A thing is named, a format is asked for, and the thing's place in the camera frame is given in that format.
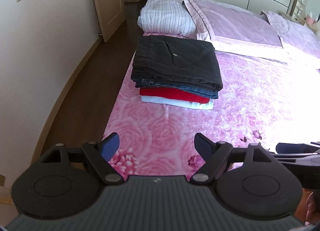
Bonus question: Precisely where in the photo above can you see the person's right hand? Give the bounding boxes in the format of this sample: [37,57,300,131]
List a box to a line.
[306,193,320,224]

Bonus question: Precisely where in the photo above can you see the pink pillow right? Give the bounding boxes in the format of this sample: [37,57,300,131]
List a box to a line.
[261,11,319,62]

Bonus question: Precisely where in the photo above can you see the pink pillow left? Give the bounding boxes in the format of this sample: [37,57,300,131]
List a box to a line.
[184,0,284,57]

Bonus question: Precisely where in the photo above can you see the folded blue jeans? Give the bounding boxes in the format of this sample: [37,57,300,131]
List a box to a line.
[135,79,219,99]

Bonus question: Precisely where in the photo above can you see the pink floral bedspread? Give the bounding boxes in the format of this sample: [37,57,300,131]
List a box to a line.
[103,51,319,177]

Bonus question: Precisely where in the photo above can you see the folded red garment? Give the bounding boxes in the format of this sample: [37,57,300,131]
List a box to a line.
[139,87,210,104]

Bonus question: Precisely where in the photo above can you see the wooden door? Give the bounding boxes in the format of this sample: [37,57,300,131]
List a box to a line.
[94,0,125,42]

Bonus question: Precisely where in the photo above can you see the pink pillow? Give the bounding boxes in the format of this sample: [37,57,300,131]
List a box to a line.
[261,11,319,62]
[184,0,284,57]

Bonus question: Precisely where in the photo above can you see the dressing table with mirror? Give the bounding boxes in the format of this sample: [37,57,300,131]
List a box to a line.
[280,0,319,34]

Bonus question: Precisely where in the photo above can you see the black trousers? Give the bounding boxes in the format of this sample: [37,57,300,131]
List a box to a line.
[131,35,223,93]

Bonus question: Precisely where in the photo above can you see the white striped folded quilt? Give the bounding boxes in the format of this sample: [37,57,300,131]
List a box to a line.
[137,0,197,39]

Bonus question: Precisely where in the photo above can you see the folded white garment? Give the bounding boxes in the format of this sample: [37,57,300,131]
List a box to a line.
[140,96,214,110]

